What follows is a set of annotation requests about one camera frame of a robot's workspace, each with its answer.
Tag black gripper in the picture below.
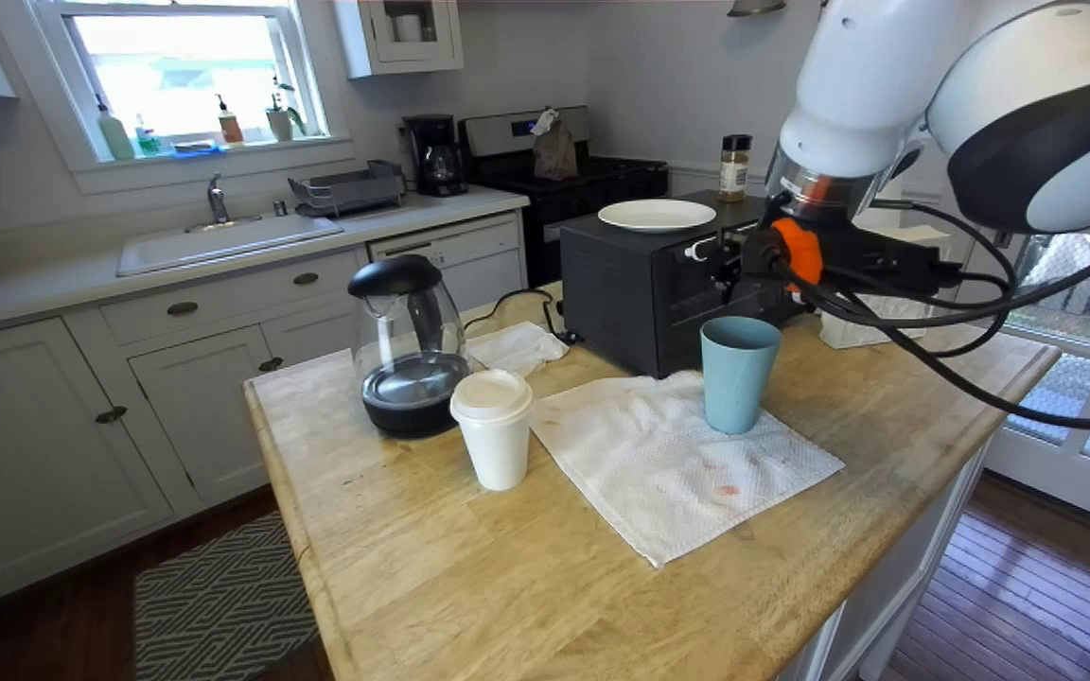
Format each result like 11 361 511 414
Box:
686 217 827 298

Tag blue plastic cup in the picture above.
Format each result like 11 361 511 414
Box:
696 312 782 440

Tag white lidded paper cup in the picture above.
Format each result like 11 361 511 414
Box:
448 366 536 496

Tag white round plate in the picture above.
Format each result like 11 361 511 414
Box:
594 198 719 240

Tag pepper grinder bottle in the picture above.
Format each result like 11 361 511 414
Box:
714 134 755 203

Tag black toaster oven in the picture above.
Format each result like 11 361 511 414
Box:
555 184 802 382

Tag black kitchen stove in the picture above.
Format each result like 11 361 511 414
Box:
459 101 673 292

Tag brown paper bag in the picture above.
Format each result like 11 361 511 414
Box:
526 105 584 184

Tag white stained paper towel sheet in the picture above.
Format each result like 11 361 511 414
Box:
526 366 849 570

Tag small white napkin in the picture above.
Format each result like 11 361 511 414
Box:
461 317 570 377

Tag black coffee maker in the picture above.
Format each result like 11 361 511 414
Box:
398 114 469 199

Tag black glass electric kettle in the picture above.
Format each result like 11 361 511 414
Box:
344 255 472 444

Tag white wooden kitchen island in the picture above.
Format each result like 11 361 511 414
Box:
239 281 1068 681

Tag grey dish rack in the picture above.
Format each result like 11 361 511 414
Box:
285 157 407 223

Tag white spray bottle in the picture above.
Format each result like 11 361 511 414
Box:
261 77 309 144

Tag white kitchen sink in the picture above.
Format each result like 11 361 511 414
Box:
112 212 349 281

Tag chrome sink faucet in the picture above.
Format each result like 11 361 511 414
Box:
199 169 236 232

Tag orange soap bottle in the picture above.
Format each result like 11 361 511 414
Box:
217 92 247 146

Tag blue sponge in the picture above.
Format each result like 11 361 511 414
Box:
165 136 227 163

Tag white base cabinets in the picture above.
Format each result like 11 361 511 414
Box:
0 184 532 619

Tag grey patterned rug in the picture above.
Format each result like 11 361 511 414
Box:
130 506 321 681

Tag clear soap bottle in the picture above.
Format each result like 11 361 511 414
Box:
94 101 141 167

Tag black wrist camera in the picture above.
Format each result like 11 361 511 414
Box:
822 223 954 304

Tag black robot arm cables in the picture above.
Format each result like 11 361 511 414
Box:
806 199 1090 435

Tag white wall cabinet glass door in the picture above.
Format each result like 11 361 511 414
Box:
328 0 469 85

